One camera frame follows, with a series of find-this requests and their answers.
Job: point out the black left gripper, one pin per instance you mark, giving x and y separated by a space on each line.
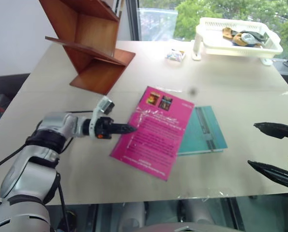
104 126

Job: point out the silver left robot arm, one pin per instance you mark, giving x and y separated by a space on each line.
25 174

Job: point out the pink book in plastic wrap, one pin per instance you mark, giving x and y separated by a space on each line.
153 135

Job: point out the teal book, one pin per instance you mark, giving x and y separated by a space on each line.
204 130

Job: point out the wooden zigzag bookshelf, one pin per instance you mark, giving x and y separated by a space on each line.
95 48

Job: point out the white books in bookshelf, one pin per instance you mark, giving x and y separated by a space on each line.
117 7

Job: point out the silver robot leg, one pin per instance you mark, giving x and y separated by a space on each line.
198 212
134 215

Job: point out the small clear colourful packet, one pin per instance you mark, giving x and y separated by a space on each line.
175 55

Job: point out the white plastic basket tray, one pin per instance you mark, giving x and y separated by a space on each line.
231 49

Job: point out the items inside basket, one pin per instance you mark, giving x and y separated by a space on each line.
260 36

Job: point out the grey white sock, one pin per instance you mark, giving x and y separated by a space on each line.
247 38

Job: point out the mustard brown sock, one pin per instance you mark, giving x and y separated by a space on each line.
239 39

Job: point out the silver robot torso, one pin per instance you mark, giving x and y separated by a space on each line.
187 228

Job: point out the tan cloth piece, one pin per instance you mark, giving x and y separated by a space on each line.
227 33

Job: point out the dark couch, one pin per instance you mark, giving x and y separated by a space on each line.
3 84

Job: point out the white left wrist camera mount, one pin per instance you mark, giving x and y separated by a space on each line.
102 105

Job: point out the dark window frame post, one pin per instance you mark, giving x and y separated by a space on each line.
132 19

